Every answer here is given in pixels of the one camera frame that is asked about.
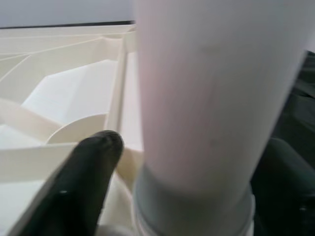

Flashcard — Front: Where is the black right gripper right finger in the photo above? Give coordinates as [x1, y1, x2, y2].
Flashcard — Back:
[251, 137, 315, 236]

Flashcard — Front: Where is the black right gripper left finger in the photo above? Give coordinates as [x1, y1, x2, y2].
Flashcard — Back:
[12, 130, 124, 236]

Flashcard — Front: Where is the white plastic table top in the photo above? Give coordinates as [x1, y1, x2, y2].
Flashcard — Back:
[0, 23, 146, 236]

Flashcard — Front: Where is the white plastic table leg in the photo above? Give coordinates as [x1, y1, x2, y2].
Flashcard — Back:
[132, 0, 313, 236]

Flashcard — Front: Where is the black table cloth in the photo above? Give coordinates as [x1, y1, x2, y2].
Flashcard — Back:
[0, 21, 315, 236]

